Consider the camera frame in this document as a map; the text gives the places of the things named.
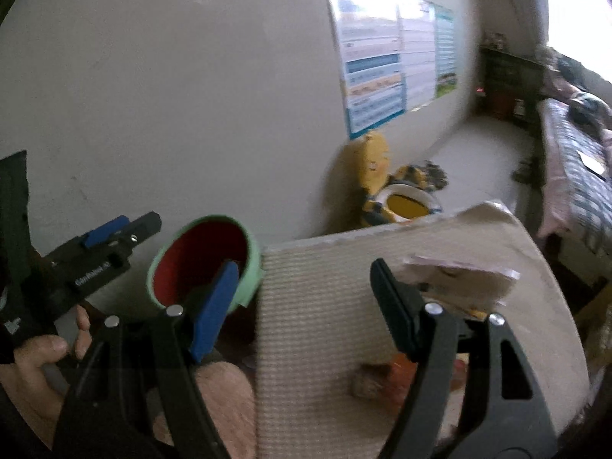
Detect pink foil snack wrapper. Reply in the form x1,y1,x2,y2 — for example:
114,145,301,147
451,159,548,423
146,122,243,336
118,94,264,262
398,255,521,314

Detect green rimmed trash bin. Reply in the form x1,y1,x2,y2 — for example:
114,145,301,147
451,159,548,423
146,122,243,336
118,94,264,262
146,215,264,313

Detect person left hand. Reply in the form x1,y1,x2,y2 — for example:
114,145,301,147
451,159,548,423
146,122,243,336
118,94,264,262
1,304,92,450

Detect striped beige table mat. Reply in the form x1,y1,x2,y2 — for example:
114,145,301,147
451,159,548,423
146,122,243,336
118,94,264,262
256,201,589,458

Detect orange snack bag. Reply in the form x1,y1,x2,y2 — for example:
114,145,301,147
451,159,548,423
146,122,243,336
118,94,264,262
350,352,468,415

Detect yellow duck potty seat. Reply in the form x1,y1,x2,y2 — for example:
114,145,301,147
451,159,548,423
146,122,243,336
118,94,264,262
357,130,442,227

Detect bed with plaid sheet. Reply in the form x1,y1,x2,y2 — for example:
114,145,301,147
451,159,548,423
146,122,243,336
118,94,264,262
537,98,611,256

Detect shoes on floor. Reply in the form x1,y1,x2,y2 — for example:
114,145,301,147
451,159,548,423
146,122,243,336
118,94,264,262
421,161,448,192

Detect papers on bed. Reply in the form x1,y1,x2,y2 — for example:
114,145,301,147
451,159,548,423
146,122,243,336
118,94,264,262
577,150,608,179

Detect dark wooden shelf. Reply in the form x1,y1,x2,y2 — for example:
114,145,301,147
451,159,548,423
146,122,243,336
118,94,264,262
479,46,544,129

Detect blue pinyin wall poster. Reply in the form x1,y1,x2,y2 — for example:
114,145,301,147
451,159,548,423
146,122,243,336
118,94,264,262
328,0,405,140

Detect teal wall poster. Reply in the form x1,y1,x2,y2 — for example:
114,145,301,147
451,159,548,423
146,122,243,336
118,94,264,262
434,4,457,98

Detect white chart wall poster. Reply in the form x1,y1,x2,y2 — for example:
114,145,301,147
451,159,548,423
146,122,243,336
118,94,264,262
398,0,437,112

